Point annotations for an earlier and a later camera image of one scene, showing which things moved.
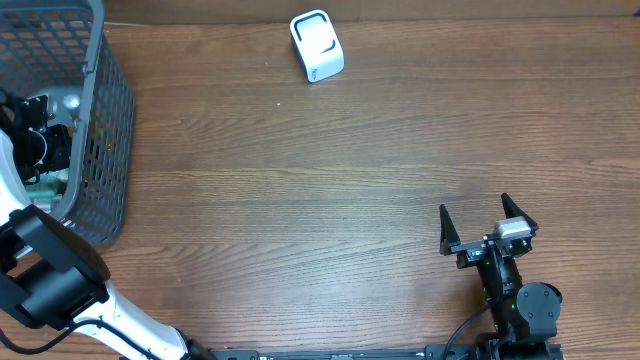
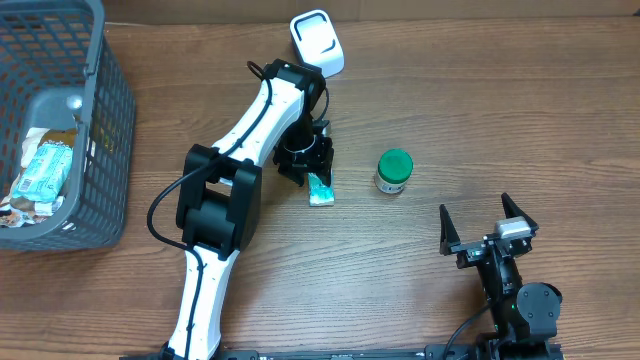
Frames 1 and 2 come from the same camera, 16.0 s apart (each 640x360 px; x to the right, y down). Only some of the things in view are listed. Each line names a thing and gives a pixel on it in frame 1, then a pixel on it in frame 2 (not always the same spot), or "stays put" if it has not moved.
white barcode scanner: (318, 45) stays put
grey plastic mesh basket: (60, 51) stays put
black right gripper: (484, 246) stays put
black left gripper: (60, 135) to (320, 164)
